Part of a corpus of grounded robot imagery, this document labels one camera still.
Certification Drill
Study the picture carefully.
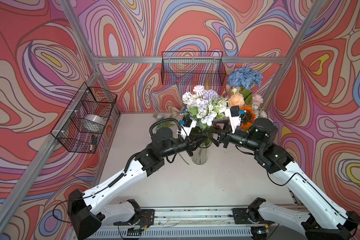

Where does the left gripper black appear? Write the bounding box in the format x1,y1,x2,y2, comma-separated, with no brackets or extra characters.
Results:
158,133,207,161

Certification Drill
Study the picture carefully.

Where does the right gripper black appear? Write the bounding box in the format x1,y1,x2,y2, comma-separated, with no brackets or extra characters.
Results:
203,119,263,153

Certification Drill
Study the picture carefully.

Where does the clear ribbed glass vase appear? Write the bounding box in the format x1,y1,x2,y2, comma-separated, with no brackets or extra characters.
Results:
192,149,208,165

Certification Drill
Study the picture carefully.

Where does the orange flower green leaves stem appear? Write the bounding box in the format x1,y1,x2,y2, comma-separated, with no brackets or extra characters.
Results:
240,105,256,131

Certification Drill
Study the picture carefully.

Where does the white poppy flower stem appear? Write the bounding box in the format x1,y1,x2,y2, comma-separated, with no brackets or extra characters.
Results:
152,106,182,130

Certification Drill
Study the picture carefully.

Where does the small pastel flower spray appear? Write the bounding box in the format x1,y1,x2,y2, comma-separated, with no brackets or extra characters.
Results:
182,85,228,131

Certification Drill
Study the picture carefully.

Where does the cream peach rose bunch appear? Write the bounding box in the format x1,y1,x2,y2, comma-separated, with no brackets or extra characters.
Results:
226,85,246,108

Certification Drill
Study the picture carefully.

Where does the blue hydrangea flower stem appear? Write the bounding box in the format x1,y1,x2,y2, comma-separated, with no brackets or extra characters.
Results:
227,67,263,90

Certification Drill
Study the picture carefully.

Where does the teal succulent flower bunch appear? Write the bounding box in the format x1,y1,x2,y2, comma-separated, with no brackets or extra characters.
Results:
180,107,190,116

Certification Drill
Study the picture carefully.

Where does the pastel mixed flower bouquet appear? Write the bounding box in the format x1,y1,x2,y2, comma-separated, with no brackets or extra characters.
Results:
254,108,268,119

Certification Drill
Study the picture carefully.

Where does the pink peony flower stem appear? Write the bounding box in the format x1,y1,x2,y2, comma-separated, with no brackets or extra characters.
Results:
252,94,264,107

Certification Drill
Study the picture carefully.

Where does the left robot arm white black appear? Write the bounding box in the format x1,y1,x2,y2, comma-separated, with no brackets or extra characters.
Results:
68,118,214,240

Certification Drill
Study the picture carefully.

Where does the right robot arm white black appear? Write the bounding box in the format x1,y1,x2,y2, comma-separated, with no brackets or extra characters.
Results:
211,118,360,240

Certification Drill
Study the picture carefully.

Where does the silver tape roll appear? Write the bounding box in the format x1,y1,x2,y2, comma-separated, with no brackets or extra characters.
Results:
80,114,106,134

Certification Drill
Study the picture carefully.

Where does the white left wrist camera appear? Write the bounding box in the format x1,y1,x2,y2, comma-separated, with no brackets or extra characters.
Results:
180,116,197,140

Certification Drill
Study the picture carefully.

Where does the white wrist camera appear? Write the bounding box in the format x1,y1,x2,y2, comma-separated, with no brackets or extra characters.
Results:
225,106,246,133
180,116,197,140

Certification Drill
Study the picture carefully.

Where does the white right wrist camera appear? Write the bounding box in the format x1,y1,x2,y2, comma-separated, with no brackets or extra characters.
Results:
225,106,246,133

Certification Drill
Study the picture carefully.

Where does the black wire basket back wall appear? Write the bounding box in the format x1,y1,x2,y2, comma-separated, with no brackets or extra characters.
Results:
161,50,227,86

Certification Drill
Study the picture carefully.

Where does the black wire basket wall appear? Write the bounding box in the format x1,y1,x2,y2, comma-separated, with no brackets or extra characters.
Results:
161,50,227,86
51,83,118,154

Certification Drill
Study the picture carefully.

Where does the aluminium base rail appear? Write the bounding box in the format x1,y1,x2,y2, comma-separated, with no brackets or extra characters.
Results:
68,205,307,240

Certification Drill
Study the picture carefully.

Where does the black wire basket left wall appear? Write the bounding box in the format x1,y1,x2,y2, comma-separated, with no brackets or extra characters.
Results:
51,83,118,154

